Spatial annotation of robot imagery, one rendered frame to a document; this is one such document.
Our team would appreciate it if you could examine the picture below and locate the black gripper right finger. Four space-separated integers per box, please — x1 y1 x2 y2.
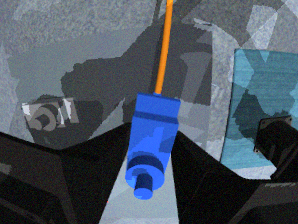
172 131 298 224

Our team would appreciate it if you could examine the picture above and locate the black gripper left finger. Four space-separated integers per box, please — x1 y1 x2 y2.
0 123 132 224

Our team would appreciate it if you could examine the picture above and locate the blue micro servo with orange cable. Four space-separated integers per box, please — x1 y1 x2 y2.
125 0 181 200

